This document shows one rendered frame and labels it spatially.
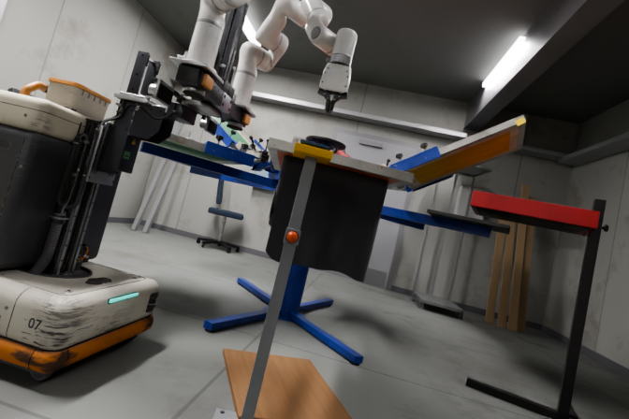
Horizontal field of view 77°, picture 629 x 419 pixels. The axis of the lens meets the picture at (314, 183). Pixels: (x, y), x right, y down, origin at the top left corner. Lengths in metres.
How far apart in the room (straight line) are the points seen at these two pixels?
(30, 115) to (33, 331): 0.73
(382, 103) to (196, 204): 3.29
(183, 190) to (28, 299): 5.12
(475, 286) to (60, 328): 5.36
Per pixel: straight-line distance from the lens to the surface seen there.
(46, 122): 1.72
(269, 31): 1.89
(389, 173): 1.57
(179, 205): 6.59
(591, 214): 2.46
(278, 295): 1.35
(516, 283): 5.64
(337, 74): 1.43
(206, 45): 1.48
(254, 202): 6.16
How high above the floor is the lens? 0.72
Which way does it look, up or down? 5 degrees up
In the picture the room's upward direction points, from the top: 14 degrees clockwise
